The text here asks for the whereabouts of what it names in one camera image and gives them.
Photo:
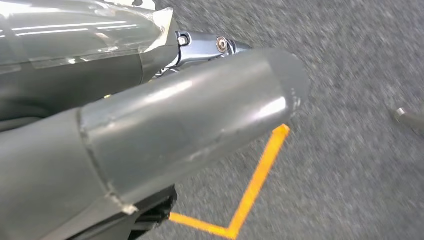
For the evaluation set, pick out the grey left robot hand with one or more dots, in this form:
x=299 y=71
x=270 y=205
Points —
x=149 y=126

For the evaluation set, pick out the steel workbench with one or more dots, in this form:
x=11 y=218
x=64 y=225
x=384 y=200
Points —
x=410 y=119

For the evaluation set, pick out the yellow floor tape outline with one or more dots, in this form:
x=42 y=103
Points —
x=255 y=188

